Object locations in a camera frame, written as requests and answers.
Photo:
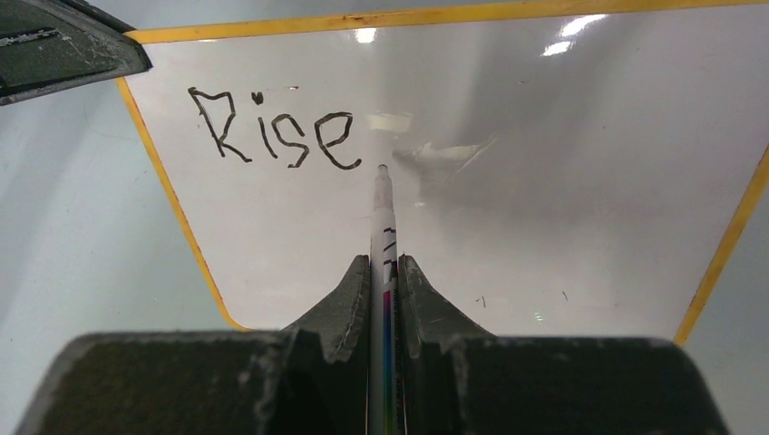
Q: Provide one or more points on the black whiteboard marker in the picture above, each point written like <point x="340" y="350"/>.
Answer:
<point x="383" y="378"/>

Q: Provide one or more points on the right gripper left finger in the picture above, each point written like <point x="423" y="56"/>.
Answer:
<point x="307" y="378"/>

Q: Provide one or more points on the yellow framed whiteboard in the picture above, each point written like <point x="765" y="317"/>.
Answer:
<point x="559" y="167"/>

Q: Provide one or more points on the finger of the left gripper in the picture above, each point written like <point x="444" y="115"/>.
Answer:
<point x="48" y="47"/>
<point x="99" y="15"/>

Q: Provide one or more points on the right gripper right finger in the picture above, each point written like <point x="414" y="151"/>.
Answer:
<point x="461" y="379"/>

